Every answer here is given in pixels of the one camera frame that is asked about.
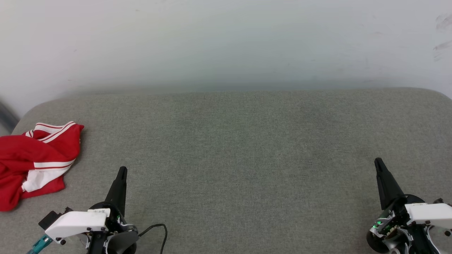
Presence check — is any teal cable connector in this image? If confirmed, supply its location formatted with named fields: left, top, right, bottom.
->
left=27, top=234, right=54, bottom=254

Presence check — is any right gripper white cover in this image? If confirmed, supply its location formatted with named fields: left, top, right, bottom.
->
left=367, top=158, right=452, bottom=254

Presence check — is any thin black cable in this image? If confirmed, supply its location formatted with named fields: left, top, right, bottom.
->
left=138, top=224, right=168, bottom=254

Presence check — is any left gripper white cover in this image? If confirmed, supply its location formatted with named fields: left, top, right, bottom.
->
left=44, top=167, right=130, bottom=254

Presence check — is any red white basketball jersey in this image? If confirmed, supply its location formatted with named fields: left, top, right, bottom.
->
left=0, top=121, right=85, bottom=212

